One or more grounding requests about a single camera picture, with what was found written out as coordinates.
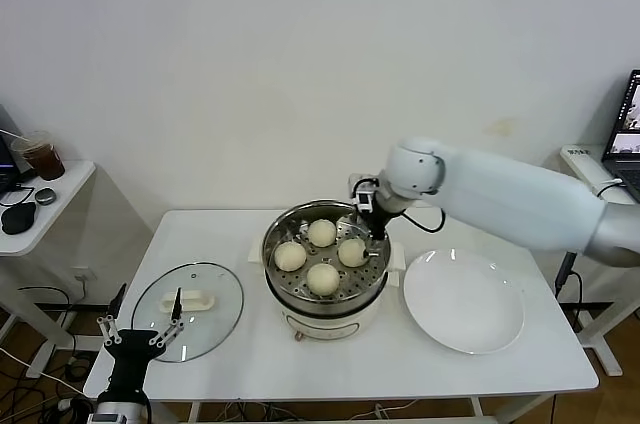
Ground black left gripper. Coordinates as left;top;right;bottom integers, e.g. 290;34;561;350
97;282;186;390

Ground thin black desk cable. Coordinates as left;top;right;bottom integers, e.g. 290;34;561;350
0;183;36;208

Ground plastic cup of iced coffee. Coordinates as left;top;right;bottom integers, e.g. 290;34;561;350
10;131;66;182

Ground white steamed baozi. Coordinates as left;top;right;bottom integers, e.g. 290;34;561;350
306;218;337;248
305;263;340;298
273;241;307;273
337;237;369;268

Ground dark laptop with plugged cables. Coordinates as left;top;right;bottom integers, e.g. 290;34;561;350
601;69;640;180

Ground stainless steel steamer basket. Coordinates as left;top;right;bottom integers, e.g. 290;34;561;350
248;200;407;313

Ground cream electric cooker base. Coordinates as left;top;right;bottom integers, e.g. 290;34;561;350
264;268;401;344

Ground white side table with cup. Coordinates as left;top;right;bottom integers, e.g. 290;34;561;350
0;159;151;380

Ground glass lid with cream handle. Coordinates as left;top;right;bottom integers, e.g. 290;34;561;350
131;262;245;363

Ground white round plate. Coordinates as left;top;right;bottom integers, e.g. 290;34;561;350
402;248;526;356

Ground dark laptop beside coffee cup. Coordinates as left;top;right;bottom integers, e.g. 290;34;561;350
0;102;35;195

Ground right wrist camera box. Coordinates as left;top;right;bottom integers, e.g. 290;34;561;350
348;172;384;213

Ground black floor cable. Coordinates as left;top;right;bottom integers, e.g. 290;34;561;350
18;286;77;360

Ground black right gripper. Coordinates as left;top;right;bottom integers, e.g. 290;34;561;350
362;198;396;261

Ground white drinking straw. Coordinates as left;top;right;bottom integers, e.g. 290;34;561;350
0;128;36;144

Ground black cable with adapter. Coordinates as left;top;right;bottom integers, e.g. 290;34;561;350
553;251;586;333

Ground black computer mouse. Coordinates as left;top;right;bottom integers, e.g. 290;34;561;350
1;202;39;236

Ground white side table with cables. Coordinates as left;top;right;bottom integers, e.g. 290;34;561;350
549;144;640;378

